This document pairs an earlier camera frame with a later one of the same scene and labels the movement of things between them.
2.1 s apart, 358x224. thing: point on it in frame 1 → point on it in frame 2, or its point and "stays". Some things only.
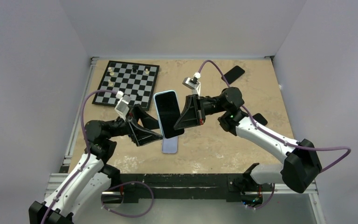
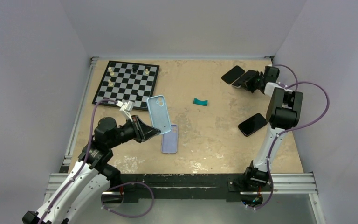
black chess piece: x=139 y=98 stays
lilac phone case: x=169 y=145 stays
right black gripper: x=193 y=114 → x=247 y=83
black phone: x=233 y=74 stays
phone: x=168 y=111 → x=238 y=82
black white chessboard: x=136 y=80 stays
